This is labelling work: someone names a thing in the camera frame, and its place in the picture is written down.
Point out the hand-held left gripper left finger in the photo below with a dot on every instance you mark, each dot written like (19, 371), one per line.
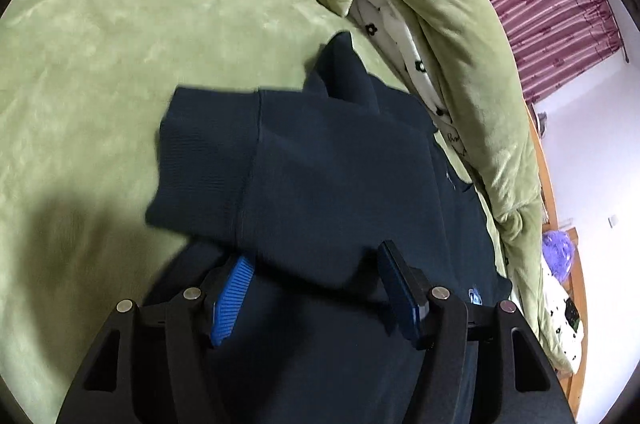
(229, 301)

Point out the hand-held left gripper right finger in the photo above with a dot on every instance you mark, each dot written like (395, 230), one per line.
(400, 299)

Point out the dark navy sweater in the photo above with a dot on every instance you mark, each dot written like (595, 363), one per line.
(325, 164)

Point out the green plush bed blanket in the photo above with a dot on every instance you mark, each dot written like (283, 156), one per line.
(125, 54)

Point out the green quilt with floral lining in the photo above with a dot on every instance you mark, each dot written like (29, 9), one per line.
(450, 29)

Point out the white wall switch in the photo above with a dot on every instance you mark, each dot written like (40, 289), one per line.
(613, 221)

